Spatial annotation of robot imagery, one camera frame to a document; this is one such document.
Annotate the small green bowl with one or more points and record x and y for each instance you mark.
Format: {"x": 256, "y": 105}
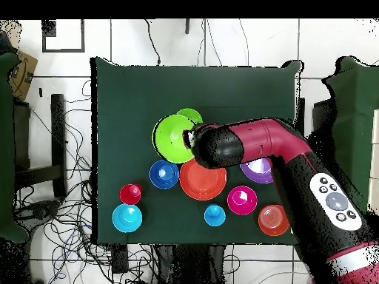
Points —
{"x": 191, "y": 114}

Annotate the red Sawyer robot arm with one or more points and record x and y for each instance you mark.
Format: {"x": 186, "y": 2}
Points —
{"x": 311, "y": 183}

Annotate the black post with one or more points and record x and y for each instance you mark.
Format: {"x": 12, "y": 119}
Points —
{"x": 187, "y": 26}

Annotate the light blue cup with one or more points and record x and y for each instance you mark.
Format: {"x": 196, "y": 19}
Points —
{"x": 214, "y": 215}

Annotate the large green bowl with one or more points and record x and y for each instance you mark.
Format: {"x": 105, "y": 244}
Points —
{"x": 170, "y": 139}

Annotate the dark green tablecloth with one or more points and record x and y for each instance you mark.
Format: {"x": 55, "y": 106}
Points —
{"x": 192, "y": 88}

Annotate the black square frame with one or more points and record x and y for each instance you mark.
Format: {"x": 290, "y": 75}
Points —
{"x": 83, "y": 35}

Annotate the cardboard box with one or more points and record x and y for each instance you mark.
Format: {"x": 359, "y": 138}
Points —
{"x": 22, "y": 77}

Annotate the black box on floor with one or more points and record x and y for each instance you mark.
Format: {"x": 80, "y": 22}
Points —
{"x": 120, "y": 259}

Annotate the wide orange bowl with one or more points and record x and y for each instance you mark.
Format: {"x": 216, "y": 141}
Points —
{"x": 202, "y": 180}

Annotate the grey machine base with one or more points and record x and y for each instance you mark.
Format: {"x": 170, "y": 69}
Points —
{"x": 38, "y": 210}

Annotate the purple bowl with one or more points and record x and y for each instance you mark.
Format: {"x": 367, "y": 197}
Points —
{"x": 257, "y": 174}

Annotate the deep orange bowl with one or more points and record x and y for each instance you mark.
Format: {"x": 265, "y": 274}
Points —
{"x": 272, "y": 220}

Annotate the black metal stand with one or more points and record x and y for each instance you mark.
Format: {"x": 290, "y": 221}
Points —
{"x": 322, "y": 118}
{"x": 58, "y": 133}

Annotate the magenta bowl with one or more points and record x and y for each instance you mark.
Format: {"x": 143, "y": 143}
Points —
{"x": 242, "y": 200}

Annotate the green cloth side table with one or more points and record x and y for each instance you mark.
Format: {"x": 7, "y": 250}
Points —
{"x": 355, "y": 103}
{"x": 6, "y": 148}

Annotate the red cup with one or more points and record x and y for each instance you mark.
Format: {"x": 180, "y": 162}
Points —
{"x": 130, "y": 194}

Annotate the dark blue bowl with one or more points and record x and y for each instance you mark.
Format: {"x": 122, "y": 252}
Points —
{"x": 163, "y": 174}

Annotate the light blue bowl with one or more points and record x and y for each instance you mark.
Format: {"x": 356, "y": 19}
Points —
{"x": 127, "y": 218}

